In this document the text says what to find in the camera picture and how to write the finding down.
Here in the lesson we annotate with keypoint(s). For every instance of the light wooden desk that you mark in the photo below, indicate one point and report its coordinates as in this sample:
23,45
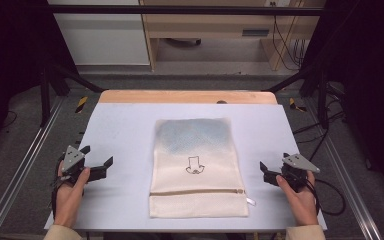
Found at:
213,26

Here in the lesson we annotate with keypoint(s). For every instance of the white cabinet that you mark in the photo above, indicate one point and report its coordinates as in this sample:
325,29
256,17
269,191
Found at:
103,40

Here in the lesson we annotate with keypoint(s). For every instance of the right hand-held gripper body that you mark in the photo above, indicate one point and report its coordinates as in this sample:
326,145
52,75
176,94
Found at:
296,166

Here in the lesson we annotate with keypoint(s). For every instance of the yellow black tape piece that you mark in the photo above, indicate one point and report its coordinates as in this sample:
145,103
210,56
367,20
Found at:
293,104
81,104

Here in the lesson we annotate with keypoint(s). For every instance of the person's left hand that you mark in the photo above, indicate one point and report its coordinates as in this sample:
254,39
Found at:
67,203

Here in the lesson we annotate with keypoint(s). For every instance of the person's right hand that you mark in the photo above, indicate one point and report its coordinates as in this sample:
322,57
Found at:
301,203

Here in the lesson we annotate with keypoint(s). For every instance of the black horizontal frame bar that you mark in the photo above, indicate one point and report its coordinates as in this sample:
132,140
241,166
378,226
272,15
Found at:
180,10

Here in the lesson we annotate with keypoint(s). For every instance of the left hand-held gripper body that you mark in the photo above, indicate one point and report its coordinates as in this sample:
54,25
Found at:
71,160

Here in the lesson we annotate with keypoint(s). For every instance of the white table cover sheet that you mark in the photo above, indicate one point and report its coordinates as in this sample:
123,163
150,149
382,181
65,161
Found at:
120,133

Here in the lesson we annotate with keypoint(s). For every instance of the aluminium floor rail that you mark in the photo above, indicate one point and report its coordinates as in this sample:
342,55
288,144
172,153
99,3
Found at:
16,173
350,186

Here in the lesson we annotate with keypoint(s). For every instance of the black curtain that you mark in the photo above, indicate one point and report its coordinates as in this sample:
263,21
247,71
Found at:
373,66
10,50

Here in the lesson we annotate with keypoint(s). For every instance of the black metal stand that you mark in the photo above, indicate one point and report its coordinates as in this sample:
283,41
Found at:
45,100
322,100

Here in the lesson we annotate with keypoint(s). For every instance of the white mesh laundry bag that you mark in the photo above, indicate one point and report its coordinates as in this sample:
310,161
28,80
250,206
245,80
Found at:
196,150

